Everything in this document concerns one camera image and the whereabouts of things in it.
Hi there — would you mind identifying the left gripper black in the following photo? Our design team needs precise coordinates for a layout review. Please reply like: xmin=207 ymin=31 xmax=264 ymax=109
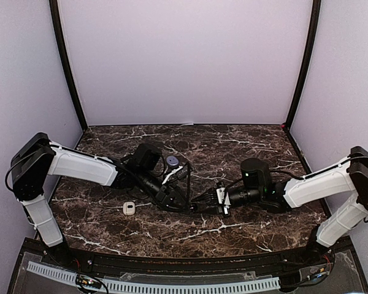
xmin=136 ymin=168 xmax=193 ymax=214

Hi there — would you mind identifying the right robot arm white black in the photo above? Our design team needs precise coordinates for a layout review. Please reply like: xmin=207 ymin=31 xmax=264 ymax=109
xmin=193 ymin=146 xmax=368 ymax=266

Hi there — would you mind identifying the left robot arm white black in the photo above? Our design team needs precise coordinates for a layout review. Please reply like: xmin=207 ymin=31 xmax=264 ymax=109
xmin=4 ymin=132 xmax=194 ymax=267

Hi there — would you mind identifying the beige earbud charging case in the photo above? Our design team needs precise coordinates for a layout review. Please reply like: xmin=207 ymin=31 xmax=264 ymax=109
xmin=123 ymin=202 xmax=136 ymax=216

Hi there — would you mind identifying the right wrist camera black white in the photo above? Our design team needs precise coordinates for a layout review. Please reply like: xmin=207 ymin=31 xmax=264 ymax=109
xmin=216 ymin=182 xmax=231 ymax=217

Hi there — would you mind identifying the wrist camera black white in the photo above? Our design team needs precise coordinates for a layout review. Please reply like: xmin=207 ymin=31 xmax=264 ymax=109
xmin=216 ymin=182 xmax=231 ymax=217
xmin=162 ymin=165 xmax=188 ymax=184

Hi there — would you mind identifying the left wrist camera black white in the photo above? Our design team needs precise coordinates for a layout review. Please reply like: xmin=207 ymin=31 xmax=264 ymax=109
xmin=162 ymin=165 xmax=188 ymax=184

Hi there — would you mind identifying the black front table rail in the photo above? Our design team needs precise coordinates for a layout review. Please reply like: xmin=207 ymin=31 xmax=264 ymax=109
xmin=57 ymin=248 xmax=309 ymax=274

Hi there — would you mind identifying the left circuit board with wires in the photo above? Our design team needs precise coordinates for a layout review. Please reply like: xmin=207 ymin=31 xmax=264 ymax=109
xmin=75 ymin=274 xmax=102 ymax=290

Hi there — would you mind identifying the circuit board with wires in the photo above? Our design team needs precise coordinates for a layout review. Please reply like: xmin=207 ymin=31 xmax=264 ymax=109
xmin=75 ymin=274 xmax=102 ymax=290
xmin=307 ymin=266 xmax=329 ymax=281

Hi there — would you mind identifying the right circuit board with wires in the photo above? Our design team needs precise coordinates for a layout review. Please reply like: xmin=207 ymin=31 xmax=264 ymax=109
xmin=307 ymin=266 xmax=329 ymax=281

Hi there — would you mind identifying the grey slotted cable duct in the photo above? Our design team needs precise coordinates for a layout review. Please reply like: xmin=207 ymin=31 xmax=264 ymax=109
xmin=26 ymin=261 xmax=280 ymax=293

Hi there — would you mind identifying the black frame post right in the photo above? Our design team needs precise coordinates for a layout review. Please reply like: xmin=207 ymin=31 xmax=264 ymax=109
xmin=283 ymin=0 xmax=321 ymax=132

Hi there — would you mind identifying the black frame post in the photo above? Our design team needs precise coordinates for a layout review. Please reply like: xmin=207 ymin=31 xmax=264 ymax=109
xmin=48 ymin=0 xmax=88 ymax=132
xmin=283 ymin=0 xmax=321 ymax=132

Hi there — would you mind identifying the black frame post left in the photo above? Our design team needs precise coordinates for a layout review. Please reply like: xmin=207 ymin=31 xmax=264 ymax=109
xmin=48 ymin=0 xmax=88 ymax=132

